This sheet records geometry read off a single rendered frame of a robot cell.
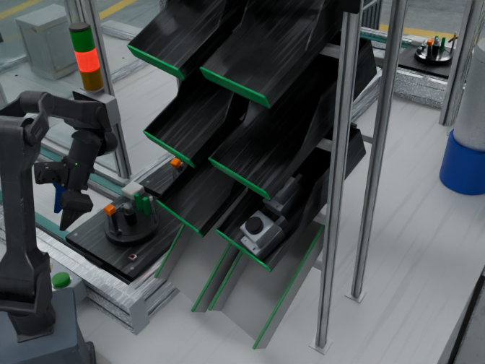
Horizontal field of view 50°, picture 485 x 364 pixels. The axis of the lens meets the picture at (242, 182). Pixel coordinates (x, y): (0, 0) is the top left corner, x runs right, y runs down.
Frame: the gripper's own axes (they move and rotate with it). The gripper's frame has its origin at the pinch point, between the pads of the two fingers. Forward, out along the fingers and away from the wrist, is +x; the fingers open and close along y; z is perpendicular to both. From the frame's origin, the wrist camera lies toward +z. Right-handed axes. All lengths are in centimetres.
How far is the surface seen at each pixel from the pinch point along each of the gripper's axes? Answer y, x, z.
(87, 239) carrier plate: -7.0, 10.2, -10.3
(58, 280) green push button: 3.1, 16.5, -3.4
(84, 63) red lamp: -19.5, -28.9, 1.0
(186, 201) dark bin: 22.0, -15.9, -15.6
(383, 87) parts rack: 39, -51, -34
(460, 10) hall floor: -268, -163, -374
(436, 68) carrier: -33, -69, -123
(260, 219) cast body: 41, -23, -19
